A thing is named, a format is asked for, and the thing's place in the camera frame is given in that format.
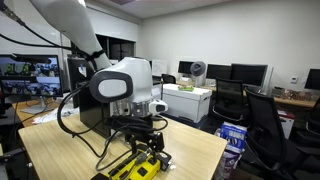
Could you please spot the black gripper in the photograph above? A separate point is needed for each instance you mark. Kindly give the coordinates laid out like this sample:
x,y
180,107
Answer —
x,y
145,138

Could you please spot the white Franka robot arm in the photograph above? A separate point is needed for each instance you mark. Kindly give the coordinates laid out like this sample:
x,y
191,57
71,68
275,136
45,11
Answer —
x,y
126,76

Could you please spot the yellow power strip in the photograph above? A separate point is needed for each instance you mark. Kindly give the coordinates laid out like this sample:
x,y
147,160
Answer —
x,y
146,171

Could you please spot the white cardboard box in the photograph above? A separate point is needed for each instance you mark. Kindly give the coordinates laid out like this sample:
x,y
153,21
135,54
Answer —
x,y
186,103

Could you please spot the black microwave oven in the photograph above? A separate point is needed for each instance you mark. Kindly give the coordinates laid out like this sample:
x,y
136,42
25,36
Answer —
x,y
93,113

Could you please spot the green item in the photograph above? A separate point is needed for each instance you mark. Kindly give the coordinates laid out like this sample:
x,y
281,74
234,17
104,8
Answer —
x,y
186,88

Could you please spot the small black chair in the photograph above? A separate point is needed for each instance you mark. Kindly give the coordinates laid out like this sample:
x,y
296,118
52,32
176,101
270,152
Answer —
x,y
168,78

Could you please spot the blue white carton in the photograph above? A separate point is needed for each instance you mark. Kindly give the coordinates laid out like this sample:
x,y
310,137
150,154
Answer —
x,y
233,136
226,165

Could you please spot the black computer monitor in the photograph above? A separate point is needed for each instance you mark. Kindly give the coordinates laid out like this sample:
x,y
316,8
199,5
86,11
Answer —
x,y
185,67
218,71
313,79
249,75

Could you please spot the white paper pile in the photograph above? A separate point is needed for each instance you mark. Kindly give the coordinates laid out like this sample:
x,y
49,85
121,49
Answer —
x,y
53,115

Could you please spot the grey round device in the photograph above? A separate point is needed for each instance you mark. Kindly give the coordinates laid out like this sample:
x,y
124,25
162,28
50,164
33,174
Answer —
x,y
198,68

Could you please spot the black mesh office chair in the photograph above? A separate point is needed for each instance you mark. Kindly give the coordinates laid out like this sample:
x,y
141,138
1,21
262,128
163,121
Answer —
x,y
229,96

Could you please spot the large black mesh chair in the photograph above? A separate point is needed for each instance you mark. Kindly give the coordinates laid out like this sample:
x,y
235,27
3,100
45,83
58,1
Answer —
x,y
266,133

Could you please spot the white red box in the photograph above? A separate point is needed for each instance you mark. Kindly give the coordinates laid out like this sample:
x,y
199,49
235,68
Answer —
x,y
286,123

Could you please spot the brown parts pile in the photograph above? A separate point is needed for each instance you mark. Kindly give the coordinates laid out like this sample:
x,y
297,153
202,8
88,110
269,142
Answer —
x,y
293,95

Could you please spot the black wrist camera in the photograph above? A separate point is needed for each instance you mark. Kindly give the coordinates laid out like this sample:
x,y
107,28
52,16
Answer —
x,y
133,121

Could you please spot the monitor showing camera views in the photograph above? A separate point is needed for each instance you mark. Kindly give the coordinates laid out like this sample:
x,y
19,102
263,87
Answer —
x,y
31,75

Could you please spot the black stereo camera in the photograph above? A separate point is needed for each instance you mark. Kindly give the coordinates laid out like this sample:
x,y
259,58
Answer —
x,y
30,58

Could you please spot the white wall thermostat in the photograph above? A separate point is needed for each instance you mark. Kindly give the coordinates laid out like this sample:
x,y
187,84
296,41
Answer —
x,y
294,79

